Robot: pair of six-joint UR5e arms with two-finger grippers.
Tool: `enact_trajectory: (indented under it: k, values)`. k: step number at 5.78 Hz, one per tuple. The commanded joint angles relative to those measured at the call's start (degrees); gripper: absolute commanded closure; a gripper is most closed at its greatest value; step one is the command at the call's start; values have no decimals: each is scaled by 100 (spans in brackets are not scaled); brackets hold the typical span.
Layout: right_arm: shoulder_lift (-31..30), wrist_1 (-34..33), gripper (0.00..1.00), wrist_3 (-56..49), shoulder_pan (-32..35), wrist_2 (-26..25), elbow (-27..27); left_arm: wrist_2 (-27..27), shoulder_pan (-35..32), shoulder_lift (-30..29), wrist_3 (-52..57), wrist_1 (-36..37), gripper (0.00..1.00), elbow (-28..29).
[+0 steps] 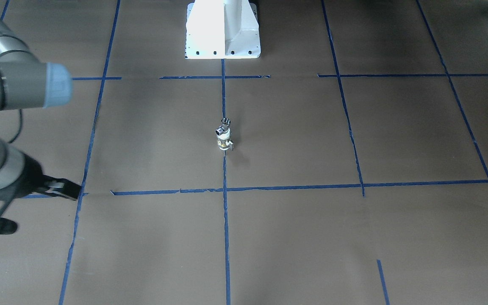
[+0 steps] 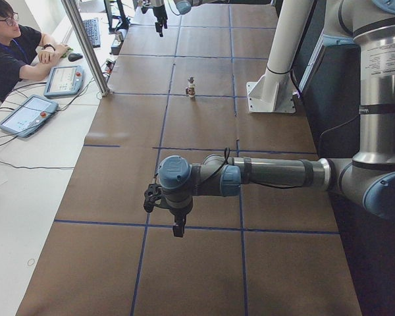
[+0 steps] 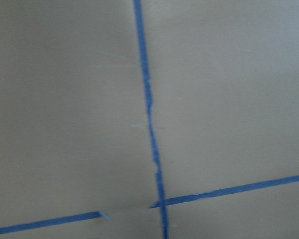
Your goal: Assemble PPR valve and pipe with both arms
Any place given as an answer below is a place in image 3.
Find brown paper table cover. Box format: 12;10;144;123
0;0;299;239

